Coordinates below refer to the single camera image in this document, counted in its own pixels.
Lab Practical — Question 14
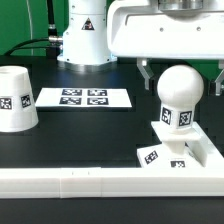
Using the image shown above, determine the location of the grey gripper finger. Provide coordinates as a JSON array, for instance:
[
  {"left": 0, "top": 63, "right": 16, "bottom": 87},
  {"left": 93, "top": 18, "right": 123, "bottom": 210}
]
[{"left": 209, "top": 59, "right": 224, "bottom": 96}]

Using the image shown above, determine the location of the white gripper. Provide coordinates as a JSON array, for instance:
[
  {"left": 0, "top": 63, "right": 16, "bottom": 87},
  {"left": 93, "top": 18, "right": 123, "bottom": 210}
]
[{"left": 107, "top": 0, "right": 224, "bottom": 90}]

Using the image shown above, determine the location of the white lamp bulb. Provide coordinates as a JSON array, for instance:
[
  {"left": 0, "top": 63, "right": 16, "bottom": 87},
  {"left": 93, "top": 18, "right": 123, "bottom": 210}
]
[{"left": 157, "top": 65, "right": 204, "bottom": 134}]

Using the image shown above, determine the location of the white lamp base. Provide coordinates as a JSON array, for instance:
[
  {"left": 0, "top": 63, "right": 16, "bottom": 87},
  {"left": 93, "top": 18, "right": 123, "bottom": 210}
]
[{"left": 137, "top": 121, "right": 202, "bottom": 169}]

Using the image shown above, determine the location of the white lamp shade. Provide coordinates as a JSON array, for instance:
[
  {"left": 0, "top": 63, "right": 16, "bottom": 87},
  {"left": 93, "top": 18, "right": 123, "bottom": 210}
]
[{"left": 0, "top": 66, "right": 38, "bottom": 132}]

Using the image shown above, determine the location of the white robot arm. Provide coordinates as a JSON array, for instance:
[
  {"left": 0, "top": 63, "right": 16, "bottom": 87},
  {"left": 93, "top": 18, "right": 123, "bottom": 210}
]
[{"left": 58, "top": 0, "right": 224, "bottom": 95}]

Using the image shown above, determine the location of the white marker sheet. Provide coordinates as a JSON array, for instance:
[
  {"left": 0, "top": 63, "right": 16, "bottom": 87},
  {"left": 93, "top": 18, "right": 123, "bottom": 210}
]
[{"left": 36, "top": 88, "right": 132, "bottom": 108}]

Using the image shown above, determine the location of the white L-shaped fence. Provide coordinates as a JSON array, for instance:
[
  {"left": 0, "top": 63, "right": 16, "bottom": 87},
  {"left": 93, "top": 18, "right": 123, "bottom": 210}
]
[{"left": 0, "top": 124, "right": 224, "bottom": 199}]

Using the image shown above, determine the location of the black cable connector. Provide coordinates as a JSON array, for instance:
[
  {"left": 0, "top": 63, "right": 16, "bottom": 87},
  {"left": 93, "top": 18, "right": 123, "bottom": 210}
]
[{"left": 46, "top": 0, "right": 62, "bottom": 59}]

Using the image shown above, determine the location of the black cable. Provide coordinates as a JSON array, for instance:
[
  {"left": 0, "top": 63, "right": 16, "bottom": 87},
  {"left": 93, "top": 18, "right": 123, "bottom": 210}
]
[{"left": 3, "top": 37, "right": 54, "bottom": 57}]

